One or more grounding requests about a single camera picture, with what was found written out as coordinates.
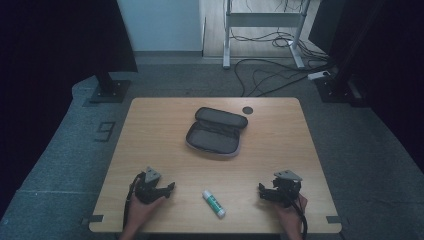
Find black curtain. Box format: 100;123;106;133
308;0;424;174
0;0;139;221

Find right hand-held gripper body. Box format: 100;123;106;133
272;169;304;209

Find person's right hand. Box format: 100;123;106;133
274;194;309;232

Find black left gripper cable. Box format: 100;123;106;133
122;172;146;231

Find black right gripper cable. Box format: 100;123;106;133
289;194;309;240

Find white metal desk frame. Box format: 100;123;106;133
222;0;306;70

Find person's left hand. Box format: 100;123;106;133
127;194;165;232

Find black floor cables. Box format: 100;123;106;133
229;0;334;98

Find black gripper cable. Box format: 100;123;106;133
122;172;146;231
289;194;309;240

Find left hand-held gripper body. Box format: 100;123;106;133
134;166;167;205

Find black stand with square base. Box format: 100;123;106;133
88;71;132;105
314;0;369;108

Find white power strip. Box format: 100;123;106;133
306;70;331;81

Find open grey pencil case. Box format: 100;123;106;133
184;106;250;159

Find white and green glue stick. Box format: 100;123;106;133
201;189;227;220

